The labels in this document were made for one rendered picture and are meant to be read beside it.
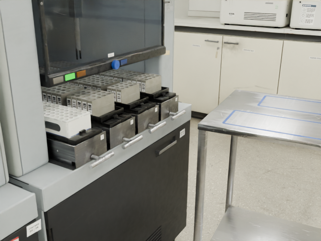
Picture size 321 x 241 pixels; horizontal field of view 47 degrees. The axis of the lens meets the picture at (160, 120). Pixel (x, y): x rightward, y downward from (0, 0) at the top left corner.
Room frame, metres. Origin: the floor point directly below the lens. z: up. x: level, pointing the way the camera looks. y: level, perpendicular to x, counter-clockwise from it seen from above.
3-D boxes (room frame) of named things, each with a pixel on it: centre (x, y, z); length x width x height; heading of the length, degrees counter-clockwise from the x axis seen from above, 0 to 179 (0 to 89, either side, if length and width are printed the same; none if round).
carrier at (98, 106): (1.15, 0.19, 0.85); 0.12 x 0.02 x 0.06; 149
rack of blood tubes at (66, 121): (1.07, 0.36, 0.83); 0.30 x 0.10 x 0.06; 59
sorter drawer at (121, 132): (1.27, 0.39, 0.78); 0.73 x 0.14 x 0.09; 59
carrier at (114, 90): (1.29, 0.14, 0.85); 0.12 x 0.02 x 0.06; 148
